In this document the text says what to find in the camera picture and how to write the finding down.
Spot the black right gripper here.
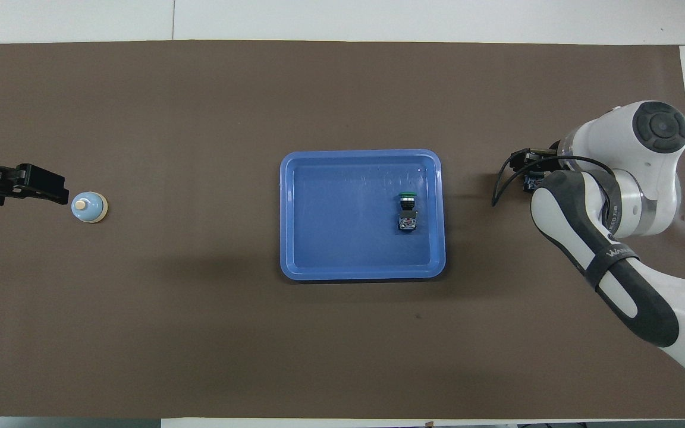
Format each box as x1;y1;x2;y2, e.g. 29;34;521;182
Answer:
510;146;563;179

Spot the light blue service bell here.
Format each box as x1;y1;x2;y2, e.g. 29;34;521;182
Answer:
71;191;109;224

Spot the green push button switch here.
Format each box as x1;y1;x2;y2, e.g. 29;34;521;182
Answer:
398;191;419;233

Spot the blue plastic tray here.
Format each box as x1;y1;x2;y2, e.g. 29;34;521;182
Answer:
279;149;446;281

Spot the brown table mat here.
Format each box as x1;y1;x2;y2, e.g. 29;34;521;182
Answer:
0;39;685;420

